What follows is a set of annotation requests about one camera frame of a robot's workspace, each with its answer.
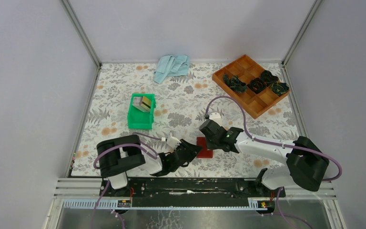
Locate orange compartment tray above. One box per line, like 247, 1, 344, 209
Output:
212, 54, 290, 119

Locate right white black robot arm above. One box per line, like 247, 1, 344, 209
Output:
199, 119, 329, 197

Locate dark rolled sock middle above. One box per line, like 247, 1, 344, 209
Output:
247, 78, 266, 94

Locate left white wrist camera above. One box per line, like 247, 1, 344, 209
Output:
161, 133, 181, 149

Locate dark rolled sock right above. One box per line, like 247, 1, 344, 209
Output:
270, 82, 290, 96

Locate red leather card holder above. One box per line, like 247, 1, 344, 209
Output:
196, 137, 214, 159

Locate green plastic bin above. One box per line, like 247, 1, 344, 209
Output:
127, 93, 156, 130

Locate dark rolled sock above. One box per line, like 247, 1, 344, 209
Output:
270, 82, 290, 96
260, 70, 279, 87
247, 78, 266, 94
223, 74, 247, 93

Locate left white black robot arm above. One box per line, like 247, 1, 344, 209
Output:
93, 132, 203, 196

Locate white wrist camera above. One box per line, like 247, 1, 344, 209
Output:
161, 133, 181, 149
205, 112, 222, 122

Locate dark rolled sock left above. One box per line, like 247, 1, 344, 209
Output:
223, 74, 247, 93

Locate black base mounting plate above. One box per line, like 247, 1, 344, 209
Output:
99, 177, 286, 208

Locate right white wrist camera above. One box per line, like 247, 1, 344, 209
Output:
205, 112, 222, 122

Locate dark rolled sock top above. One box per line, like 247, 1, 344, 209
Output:
260, 70, 279, 87

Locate light blue cloth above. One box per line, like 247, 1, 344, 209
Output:
154, 55, 190, 84

